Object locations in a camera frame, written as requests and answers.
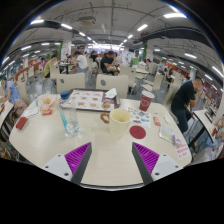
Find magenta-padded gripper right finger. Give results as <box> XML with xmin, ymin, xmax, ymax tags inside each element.
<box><xmin>131</xmin><ymin>142</ymin><xmax>184</xmax><ymax>186</ymax></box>

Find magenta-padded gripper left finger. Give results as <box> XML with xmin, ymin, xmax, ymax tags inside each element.
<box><xmin>42</xmin><ymin>142</ymin><xmax>93</xmax><ymax>186</ymax></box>

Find clear blue-capped water bottle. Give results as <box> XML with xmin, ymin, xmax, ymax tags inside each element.
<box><xmin>58</xmin><ymin>90</ymin><xmax>82</xmax><ymax>137</ymax></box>

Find flat round red coaster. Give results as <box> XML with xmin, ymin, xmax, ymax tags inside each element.
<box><xmin>129</xmin><ymin>124</ymin><xmax>147</xmax><ymax>140</ymax></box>

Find clear wrapped packet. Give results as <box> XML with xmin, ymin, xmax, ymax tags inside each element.
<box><xmin>158</xmin><ymin>124</ymin><xmax>177</xmax><ymax>145</ymax></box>

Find white sticker with red print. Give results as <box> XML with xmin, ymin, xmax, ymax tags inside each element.
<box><xmin>173</xmin><ymin>142</ymin><xmax>192</xmax><ymax>160</ymax></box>

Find colourful printed leaflet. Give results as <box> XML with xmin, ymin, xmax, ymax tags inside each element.
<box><xmin>124</xmin><ymin>105</ymin><xmax>153</xmax><ymax>129</ymax></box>

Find red paper cup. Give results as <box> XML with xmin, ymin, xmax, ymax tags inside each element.
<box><xmin>138</xmin><ymin>90</ymin><xmax>156</xmax><ymax>113</ymax></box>

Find brown food tray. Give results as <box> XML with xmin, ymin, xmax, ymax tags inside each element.
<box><xmin>67</xmin><ymin>88</ymin><xmax>121</xmax><ymax>113</ymax></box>

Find clear food wrapper bag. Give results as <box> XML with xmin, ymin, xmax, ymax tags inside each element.
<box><xmin>37</xmin><ymin>93</ymin><xmax>58</xmax><ymax>113</ymax></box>

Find small red case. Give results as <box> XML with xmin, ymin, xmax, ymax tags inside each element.
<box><xmin>15</xmin><ymin>116</ymin><xmax>28</xmax><ymax>131</ymax></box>

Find dark-edged beige table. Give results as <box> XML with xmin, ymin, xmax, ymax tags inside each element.
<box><xmin>0</xmin><ymin>101</ymin><xmax>14</xmax><ymax>129</ymax></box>
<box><xmin>192</xmin><ymin>109</ymin><xmax>218</xmax><ymax>144</ymax></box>

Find beige chair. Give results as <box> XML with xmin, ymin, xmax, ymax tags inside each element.
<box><xmin>119</xmin><ymin>64</ymin><xmax>138</xmax><ymax>91</ymax></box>
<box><xmin>55</xmin><ymin>72</ymin><xmax>87</xmax><ymax>95</ymax></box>
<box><xmin>164</xmin><ymin>78</ymin><xmax>183</xmax><ymax>108</ymax></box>
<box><xmin>141</xmin><ymin>72</ymin><xmax>164</xmax><ymax>93</ymax></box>
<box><xmin>95</xmin><ymin>73</ymin><xmax>130</xmax><ymax>100</ymax></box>

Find person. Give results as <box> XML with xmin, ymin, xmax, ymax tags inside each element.
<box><xmin>196</xmin><ymin>114</ymin><xmax>224</xmax><ymax>158</ymax></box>
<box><xmin>0</xmin><ymin>77</ymin><xmax>28</xmax><ymax>116</ymax></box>
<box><xmin>99</xmin><ymin>49</ymin><xmax>120</xmax><ymax>76</ymax></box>
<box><xmin>170</xmin><ymin>75</ymin><xmax>204</xmax><ymax>134</ymax></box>
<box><xmin>72</xmin><ymin>50</ymin><xmax>89</xmax><ymax>74</ymax></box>
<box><xmin>43</xmin><ymin>54</ymin><xmax>59</xmax><ymax>78</ymax></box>

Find white paper napkin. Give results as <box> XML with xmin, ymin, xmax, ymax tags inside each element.
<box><xmin>104</xmin><ymin>87</ymin><xmax>118</xmax><ymax>100</ymax></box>

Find ceiling air conditioner unit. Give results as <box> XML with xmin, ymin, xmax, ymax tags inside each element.
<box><xmin>77</xmin><ymin>15</ymin><xmax>98</xmax><ymax>26</ymax></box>

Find ceiling lights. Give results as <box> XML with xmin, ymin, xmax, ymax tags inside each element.
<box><xmin>1</xmin><ymin>11</ymin><xmax>224</xmax><ymax>79</ymax></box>

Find cream mug with brown handle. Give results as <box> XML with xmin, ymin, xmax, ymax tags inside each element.
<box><xmin>99</xmin><ymin>108</ymin><xmax>133</xmax><ymax>137</ymax></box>

